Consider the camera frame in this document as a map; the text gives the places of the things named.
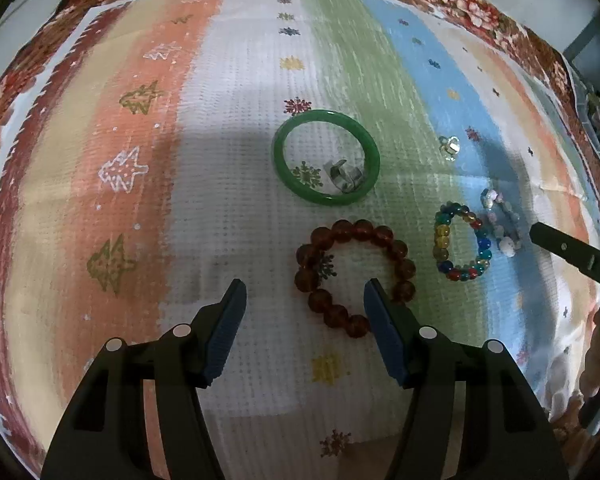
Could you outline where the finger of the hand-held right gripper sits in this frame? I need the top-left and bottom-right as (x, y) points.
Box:
(529, 222), (600, 292)

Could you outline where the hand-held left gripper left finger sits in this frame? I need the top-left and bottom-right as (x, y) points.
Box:
(40, 278), (248, 480)

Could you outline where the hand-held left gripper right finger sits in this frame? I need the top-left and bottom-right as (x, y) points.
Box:
(362, 278), (571, 480)

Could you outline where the amber bead bracelet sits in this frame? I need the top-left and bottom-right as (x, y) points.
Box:
(293, 218), (417, 339)

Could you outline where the green jade bangle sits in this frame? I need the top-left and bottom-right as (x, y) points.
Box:
(271, 109), (381, 207)

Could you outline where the striped printed mat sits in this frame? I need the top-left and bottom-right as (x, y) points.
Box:
(0, 0), (600, 480)

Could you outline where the striped patterned cloth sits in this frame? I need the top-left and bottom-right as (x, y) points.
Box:
(0, 0), (600, 480)

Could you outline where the pastel white bead bracelet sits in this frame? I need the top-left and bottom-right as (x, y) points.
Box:
(481, 187), (526, 258)

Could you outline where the multicolour glass bead bracelet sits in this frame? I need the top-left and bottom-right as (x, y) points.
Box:
(433, 201), (494, 284)

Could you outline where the small silver ring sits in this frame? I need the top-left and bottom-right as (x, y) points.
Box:
(438, 135), (462, 162)

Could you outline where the silver open ring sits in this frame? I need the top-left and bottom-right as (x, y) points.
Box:
(323, 159), (364, 195)

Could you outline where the grey-blue furniture frame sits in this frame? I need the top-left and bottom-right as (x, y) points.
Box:
(562, 0), (600, 63)

